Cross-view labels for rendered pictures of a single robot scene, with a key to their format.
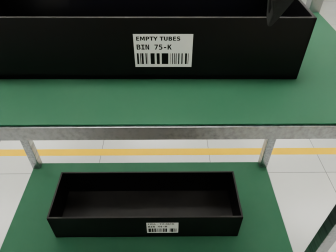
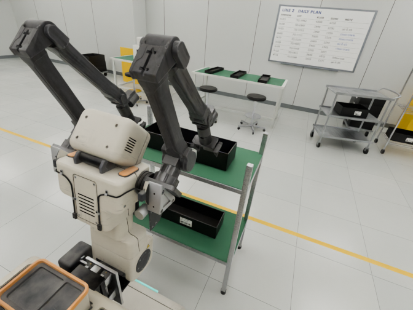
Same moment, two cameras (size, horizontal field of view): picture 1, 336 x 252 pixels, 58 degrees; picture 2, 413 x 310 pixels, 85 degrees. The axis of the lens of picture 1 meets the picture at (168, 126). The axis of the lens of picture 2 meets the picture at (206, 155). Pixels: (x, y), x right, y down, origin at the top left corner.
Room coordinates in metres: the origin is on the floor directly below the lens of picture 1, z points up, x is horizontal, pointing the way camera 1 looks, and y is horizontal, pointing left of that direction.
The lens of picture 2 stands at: (-0.59, -0.50, 1.67)
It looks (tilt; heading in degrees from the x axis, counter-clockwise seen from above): 30 degrees down; 21
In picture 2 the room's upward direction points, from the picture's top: 5 degrees clockwise
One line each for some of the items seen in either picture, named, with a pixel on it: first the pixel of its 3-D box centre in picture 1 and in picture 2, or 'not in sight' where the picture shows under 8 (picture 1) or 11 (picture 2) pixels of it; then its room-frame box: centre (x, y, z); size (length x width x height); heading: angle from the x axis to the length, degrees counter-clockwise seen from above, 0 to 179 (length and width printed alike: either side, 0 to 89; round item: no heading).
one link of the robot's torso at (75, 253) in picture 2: not in sight; (107, 259); (-0.13, 0.12, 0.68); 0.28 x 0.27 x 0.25; 90
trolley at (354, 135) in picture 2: not in sight; (350, 117); (3.63, -1.35, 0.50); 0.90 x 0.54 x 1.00; 105
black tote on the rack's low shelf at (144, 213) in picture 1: (147, 203); (185, 211); (0.56, 0.07, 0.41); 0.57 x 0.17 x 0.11; 90
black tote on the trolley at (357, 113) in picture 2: not in sight; (350, 109); (3.62, -1.31, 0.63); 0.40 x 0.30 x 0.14; 105
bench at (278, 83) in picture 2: not in sight; (237, 95); (4.00, 0.69, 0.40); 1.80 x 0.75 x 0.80; 90
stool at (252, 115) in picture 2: not in sight; (253, 113); (3.38, 0.18, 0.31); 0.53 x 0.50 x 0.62; 113
